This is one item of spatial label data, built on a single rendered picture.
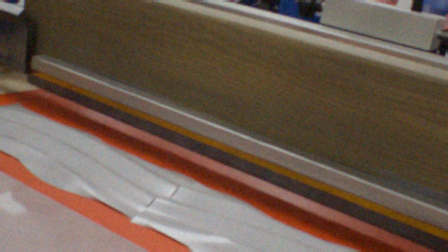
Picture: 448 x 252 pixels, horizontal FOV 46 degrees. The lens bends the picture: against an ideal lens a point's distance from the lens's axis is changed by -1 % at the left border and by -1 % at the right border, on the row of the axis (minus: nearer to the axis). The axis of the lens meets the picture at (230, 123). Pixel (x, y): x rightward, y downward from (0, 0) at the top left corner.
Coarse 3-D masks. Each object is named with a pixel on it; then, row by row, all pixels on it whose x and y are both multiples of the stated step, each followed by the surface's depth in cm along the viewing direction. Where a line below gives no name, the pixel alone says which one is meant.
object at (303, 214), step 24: (240, 192) 34; (264, 192) 35; (288, 192) 36; (288, 216) 32; (312, 216) 33; (336, 216) 34; (96, 240) 26; (120, 240) 26; (144, 240) 27; (168, 240) 27; (336, 240) 31; (360, 240) 31; (384, 240) 32; (408, 240) 32
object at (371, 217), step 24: (72, 96) 43; (120, 120) 41; (144, 120) 39; (192, 144) 38; (240, 168) 36; (264, 168) 35; (312, 192) 34; (360, 216) 32; (384, 216) 31; (432, 240) 30
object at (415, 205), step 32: (32, 64) 41; (64, 64) 40; (128, 96) 37; (192, 128) 34; (224, 128) 33; (288, 160) 31; (320, 160) 31; (352, 192) 30; (384, 192) 29; (416, 192) 29
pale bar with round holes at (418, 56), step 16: (192, 0) 62; (208, 0) 62; (256, 16) 58; (272, 16) 59; (320, 32) 55; (336, 32) 56; (368, 48) 53; (384, 48) 52; (400, 48) 53; (432, 64) 50
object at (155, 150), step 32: (0, 96) 43; (32, 96) 44; (96, 128) 40; (128, 128) 42; (0, 160) 32; (160, 160) 37; (192, 160) 38; (0, 192) 28; (32, 192) 29; (64, 192) 30; (0, 224) 26; (32, 224) 26; (64, 224) 27; (96, 224) 27
